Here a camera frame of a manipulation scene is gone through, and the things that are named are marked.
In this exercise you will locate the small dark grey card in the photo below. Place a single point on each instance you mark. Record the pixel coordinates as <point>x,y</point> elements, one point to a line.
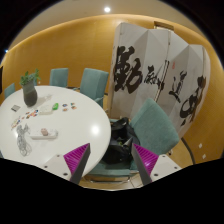
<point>15,108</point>

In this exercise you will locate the teal chair behind table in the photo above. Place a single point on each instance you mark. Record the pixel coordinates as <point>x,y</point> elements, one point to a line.
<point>93,84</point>

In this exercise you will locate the white power strip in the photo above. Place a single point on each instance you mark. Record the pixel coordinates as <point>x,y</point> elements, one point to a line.
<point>44,133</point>

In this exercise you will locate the green small object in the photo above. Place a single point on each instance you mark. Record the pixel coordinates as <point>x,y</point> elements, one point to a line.
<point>55,106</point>

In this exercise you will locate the grey pot with green plant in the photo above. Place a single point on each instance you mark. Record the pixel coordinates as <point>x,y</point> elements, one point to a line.
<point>28,82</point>

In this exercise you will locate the teal chair far left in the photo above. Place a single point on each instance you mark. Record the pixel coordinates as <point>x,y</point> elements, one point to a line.
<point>9,90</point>

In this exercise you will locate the ceiling spot light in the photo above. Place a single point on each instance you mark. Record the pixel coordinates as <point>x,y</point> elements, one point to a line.
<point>107,9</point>

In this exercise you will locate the gripper magenta and grey right finger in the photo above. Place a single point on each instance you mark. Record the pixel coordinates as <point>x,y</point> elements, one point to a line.
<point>145,161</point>

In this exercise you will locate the teal chair near gripper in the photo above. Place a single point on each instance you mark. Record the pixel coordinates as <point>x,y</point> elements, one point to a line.
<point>155,132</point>

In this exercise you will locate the black bag on chair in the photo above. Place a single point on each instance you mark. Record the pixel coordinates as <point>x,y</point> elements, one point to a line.
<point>122,138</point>

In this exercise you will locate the white charger block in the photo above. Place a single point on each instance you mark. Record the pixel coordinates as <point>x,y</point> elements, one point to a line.
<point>45,110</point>

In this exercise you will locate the gripper magenta and grey left finger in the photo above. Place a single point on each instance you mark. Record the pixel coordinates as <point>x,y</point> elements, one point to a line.
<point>76,161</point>

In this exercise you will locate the white folding calligraphy screen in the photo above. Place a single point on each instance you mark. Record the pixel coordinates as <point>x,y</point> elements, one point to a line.
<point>157,64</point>

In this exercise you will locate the teal chair back centre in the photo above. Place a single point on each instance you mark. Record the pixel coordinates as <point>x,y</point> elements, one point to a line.
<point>59,77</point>

